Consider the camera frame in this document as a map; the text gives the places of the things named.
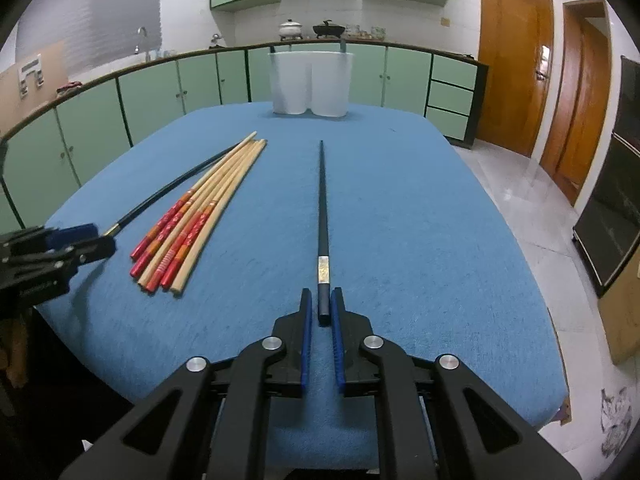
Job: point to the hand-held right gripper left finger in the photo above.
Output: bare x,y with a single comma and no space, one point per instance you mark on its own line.
306,345

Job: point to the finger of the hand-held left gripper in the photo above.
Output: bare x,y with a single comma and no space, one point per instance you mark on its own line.
75,233
95,248

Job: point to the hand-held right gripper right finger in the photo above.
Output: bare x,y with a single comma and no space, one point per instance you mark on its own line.
338,345

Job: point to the black chopstick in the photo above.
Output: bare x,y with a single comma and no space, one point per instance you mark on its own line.
322,220
165,187

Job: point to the bundle of wooden chopsticks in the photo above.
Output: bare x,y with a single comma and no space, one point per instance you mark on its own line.
210,195

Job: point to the white utensil holder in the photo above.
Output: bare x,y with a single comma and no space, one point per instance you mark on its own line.
300,85

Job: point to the person's left hand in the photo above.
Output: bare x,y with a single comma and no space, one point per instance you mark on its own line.
17,355

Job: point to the red cloth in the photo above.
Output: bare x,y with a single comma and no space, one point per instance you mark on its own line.
67,87

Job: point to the blue tablecloth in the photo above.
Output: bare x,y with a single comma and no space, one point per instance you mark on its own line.
400,210

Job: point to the green base cabinet row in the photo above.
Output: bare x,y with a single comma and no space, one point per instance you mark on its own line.
150,95

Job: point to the chrome faucet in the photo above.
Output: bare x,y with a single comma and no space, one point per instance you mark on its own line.
143,35

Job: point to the window blind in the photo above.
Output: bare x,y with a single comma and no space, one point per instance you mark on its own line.
90,10

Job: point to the cardboard box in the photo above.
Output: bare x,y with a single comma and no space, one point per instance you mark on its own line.
622,320

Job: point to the patterned floor rag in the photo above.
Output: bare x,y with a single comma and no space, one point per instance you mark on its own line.
616,422

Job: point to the white cooking pot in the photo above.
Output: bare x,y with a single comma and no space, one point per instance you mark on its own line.
290,30

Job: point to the black display cabinet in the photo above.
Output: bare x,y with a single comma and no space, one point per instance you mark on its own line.
615,200

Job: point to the row of glass jars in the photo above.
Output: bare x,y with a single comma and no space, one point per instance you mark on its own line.
367,33

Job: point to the black wok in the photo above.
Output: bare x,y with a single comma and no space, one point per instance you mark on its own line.
327,30

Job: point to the closed wooden door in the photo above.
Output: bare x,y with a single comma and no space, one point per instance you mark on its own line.
510,60

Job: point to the open wooden door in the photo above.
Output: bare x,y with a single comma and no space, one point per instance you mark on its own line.
580,110

